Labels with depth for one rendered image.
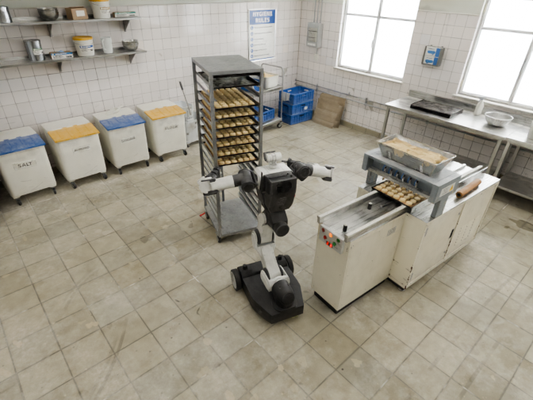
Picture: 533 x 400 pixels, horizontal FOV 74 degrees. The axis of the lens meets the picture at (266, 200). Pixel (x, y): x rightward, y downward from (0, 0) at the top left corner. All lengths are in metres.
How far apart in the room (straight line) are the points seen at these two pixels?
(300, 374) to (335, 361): 0.30
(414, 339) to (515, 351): 0.78
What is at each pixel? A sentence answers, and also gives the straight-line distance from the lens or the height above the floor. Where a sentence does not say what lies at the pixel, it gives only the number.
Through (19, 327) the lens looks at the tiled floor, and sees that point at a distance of 3.69.
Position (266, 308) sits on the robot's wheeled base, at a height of 0.17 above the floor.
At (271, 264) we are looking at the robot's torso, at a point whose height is 0.37.
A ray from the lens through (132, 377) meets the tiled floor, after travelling 3.02.
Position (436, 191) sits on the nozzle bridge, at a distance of 2.96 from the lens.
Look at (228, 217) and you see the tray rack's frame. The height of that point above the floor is 0.15.
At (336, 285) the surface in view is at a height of 0.35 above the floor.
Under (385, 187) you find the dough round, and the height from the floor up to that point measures 0.90.
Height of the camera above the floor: 2.48
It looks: 32 degrees down
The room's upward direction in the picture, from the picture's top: 2 degrees clockwise
